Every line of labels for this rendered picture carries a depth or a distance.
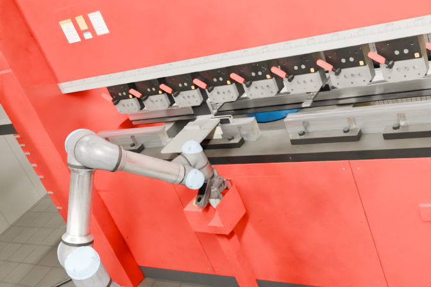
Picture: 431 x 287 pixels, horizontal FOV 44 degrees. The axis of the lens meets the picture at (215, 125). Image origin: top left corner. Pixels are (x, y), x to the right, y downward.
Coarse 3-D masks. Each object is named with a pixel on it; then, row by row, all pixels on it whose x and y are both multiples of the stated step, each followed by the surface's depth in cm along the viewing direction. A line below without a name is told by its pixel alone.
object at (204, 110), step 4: (200, 104) 252; (204, 104) 251; (208, 104) 251; (192, 108) 256; (196, 108) 255; (200, 108) 254; (204, 108) 253; (208, 108) 251; (196, 112) 256; (200, 112) 255; (204, 112) 254; (208, 112) 253; (212, 112) 253; (196, 116) 259; (200, 116) 258; (204, 116) 257; (208, 116) 255; (212, 116) 254
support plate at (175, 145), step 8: (208, 120) 253; (216, 120) 250; (184, 128) 256; (208, 128) 245; (176, 136) 250; (184, 136) 247; (192, 136) 244; (200, 136) 240; (168, 144) 246; (176, 144) 243; (168, 152) 240
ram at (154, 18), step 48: (48, 0) 260; (96, 0) 245; (144, 0) 231; (192, 0) 219; (240, 0) 209; (288, 0) 199; (336, 0) 190; (384, 0) 182; (48, 48) 279; (96, 48) 262; (144, 48) 246; (192, 48) 233; (240, 48) 221
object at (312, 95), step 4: (328, 76) 239; (328, 80) 238; (328, 84) 235; (320, 88) 238; (324, 88) 237; (328, 88) 236; (308, 92) 242; (312, 92) 237; (316, 92) 235; (308, 96) 235; (312, 96) 233; (308, 100) 231; (312, 100) 231; (304, 104) 229; (308, 104) 227
